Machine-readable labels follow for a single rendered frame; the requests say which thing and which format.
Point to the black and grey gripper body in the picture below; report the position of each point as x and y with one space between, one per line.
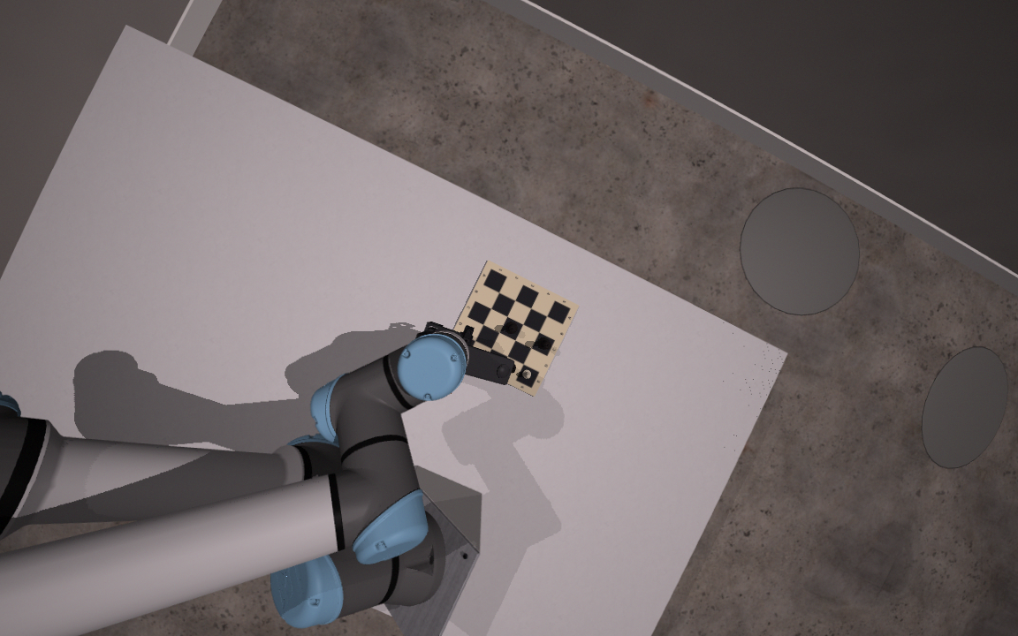
430 330

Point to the black and cream chessboard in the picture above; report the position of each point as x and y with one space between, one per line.
501 296

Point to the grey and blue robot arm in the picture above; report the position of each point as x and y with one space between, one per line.
373 508

